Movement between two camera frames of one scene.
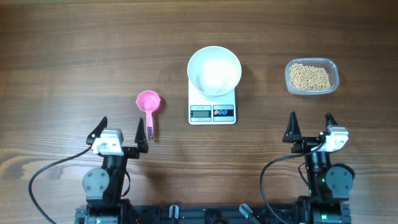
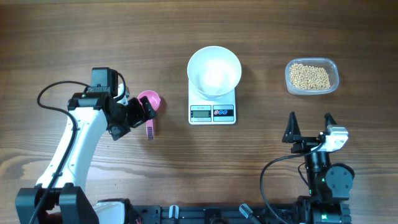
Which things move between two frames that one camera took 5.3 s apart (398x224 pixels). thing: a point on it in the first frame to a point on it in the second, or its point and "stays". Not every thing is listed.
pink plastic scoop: x=148 y=101 stays
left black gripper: x=132 y=153 to x=140 y=117
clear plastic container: x=308 y=76 stays
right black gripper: x=293 y=134 stays
